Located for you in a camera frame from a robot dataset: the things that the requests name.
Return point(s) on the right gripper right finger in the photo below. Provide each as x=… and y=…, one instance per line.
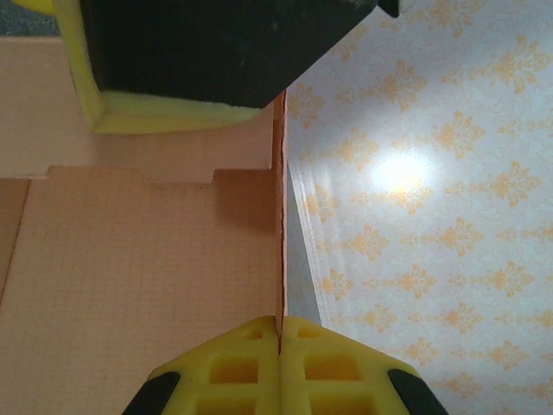
x=341, y=376

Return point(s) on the salmon pink paper box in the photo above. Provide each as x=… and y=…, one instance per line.
x=129, y=259

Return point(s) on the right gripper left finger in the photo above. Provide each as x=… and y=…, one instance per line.
x=224, y=376

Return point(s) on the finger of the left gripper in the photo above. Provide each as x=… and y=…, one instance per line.
x=34, y=1
x=207, y=47

